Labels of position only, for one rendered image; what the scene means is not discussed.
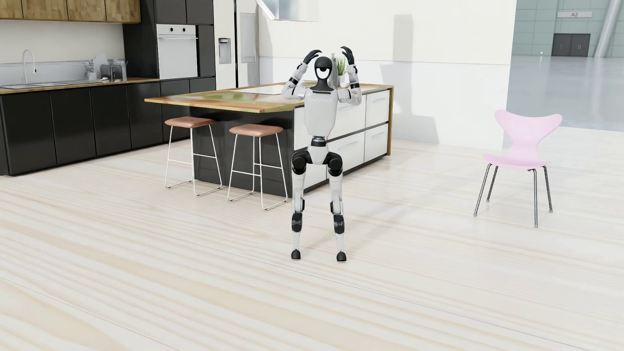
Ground pink chair with metal legs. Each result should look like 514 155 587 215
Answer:
473 109 563 229

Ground black robot head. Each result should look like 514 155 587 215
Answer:
313 57 334 92

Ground white built-in oven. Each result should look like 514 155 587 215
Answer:
156 24 199 81

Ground glass jars on counter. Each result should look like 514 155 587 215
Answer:
99 59 128 82

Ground wood-topped kitchen island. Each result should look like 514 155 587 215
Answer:
145 81 394 199

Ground white robot leg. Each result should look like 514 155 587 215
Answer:
290 148 314 260
325 149 348 262

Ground chrome kitchen faucet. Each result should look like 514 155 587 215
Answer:
21 49 38 85

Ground wooden wall cabinets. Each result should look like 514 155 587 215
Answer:
0 0 142 24

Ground black base cabinets with counter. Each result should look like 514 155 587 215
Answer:
0 76 217 176

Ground white range hood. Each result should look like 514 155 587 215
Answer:
255 0 320 22

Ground green plant in vase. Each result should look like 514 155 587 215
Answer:
335 56 349 89

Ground tall black oven cabinet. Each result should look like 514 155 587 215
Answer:
122 0 217 82

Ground brown seat white bar stool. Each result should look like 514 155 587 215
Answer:
164 116 223 197
227 123 289 211

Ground white right robot leg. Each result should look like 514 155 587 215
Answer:
290 148 314 260

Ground white refrigerator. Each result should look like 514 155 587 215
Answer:
213 0 260 91

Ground white left robot leg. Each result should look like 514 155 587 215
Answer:
325 149 348 262

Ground steel kitchen sink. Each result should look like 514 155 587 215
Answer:
0 80 104 90

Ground dark double door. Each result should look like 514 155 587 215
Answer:
551 33 592 58

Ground grey slanted column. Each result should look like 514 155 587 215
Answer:
593 0 624 59

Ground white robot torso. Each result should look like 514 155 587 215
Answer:
305 90 340 148

